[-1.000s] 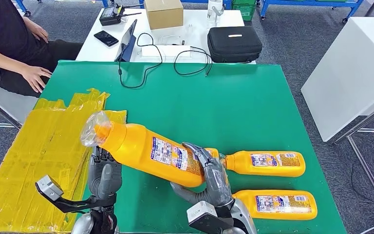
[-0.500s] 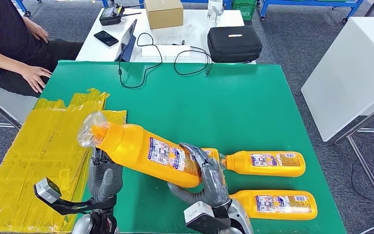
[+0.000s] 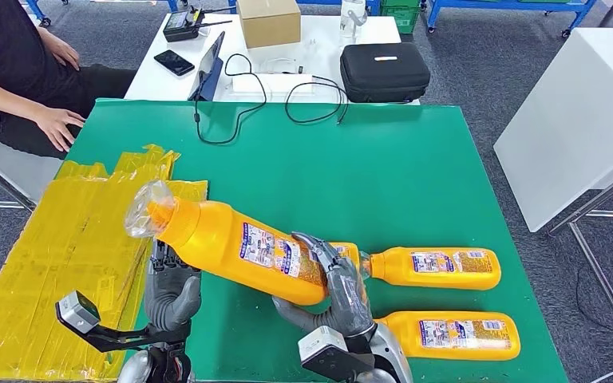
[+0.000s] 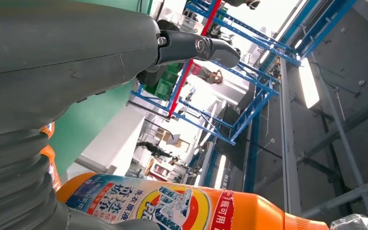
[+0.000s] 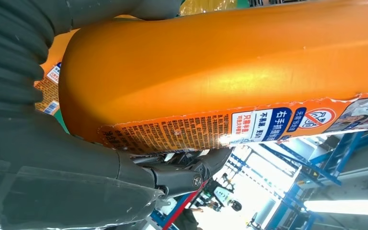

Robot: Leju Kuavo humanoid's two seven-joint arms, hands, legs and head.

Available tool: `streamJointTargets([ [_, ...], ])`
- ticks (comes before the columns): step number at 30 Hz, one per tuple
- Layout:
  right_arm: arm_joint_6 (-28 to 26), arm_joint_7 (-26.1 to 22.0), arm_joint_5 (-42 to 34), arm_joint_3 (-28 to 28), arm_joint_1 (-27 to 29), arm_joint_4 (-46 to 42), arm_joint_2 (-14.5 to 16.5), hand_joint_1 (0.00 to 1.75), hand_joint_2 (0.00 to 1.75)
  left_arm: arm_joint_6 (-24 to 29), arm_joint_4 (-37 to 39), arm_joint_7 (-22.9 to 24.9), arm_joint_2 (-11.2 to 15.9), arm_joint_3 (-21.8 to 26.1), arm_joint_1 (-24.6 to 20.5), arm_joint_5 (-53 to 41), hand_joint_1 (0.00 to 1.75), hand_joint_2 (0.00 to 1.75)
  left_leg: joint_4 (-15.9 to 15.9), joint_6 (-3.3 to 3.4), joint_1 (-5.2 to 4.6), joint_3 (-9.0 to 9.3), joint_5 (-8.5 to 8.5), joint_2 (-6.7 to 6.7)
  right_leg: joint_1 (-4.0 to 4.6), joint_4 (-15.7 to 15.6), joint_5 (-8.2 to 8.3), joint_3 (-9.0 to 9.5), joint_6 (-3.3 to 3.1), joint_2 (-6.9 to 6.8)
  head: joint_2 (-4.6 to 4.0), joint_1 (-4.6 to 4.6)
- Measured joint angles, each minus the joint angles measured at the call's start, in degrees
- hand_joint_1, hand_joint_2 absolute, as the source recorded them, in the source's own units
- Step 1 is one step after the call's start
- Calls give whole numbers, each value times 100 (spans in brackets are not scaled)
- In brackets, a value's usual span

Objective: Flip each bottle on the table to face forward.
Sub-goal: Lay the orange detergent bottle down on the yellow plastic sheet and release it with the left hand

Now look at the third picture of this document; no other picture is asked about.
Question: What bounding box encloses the person's right hand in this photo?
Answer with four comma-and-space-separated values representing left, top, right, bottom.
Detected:
34, 105, 86, 153

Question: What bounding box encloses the person's left hand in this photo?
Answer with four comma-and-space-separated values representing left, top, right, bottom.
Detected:
47, 34, 81, 71

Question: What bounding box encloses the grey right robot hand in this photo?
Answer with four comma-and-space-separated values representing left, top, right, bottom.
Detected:
271, 231, 378, 339

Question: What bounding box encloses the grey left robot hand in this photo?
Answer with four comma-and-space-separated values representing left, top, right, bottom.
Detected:
143, 239, 203, 334

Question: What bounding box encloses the orange plastic bottle clear cap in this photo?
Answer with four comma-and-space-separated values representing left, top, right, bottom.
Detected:
330, 242, 363, 281
375, 310, 522, 362
359, 247, 502, 291
124, 180, 339, 308

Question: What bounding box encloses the blue metal rack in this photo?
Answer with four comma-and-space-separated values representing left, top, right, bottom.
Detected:
23, 0, 69, 27
166, 0, 382, 14
425, 0, 599, 38

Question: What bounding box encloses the white bench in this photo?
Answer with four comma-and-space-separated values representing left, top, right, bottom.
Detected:
0, 120, 65, 204

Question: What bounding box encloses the person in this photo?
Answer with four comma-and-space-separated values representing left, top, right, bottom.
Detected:
0, 0, 138, 160

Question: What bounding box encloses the metal bench leg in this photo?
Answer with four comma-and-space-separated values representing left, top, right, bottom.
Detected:
0, 150, 38, 212

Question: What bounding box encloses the black smartphone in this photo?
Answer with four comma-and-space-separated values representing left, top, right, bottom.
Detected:
152, 49, 196, 77

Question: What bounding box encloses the black remote controller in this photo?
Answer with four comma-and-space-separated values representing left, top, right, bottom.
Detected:
162, 5, 234, 43

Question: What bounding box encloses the dark blue tablet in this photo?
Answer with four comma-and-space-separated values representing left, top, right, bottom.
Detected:
187, 30, 226, 102

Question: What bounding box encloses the brown cardboard box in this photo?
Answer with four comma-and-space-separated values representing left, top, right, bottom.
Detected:
235, 0, 303, 49

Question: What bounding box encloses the black zip case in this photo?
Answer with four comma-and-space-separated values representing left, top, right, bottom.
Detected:
338, 41, 433, 104

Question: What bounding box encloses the large white table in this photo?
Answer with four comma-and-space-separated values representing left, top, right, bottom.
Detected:
492, 26, 613, 234

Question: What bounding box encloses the green plastic crate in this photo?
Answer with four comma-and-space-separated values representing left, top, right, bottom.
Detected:
379, 0, 423, 34

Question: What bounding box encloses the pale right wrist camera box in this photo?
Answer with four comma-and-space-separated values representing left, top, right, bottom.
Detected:
297, 325, 376, 383

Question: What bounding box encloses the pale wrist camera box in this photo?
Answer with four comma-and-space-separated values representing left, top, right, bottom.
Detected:
297, 325, 376, 383
55, 290, 101, 335

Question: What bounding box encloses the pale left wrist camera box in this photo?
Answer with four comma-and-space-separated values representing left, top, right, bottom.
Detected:
55, 290, 101, 335

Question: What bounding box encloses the black cable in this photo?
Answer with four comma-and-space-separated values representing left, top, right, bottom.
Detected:
284, 74, 350, 126
193, 53, 268, 145

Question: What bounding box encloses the metal table frame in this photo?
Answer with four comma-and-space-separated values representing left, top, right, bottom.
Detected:
547, 158, 613, 365

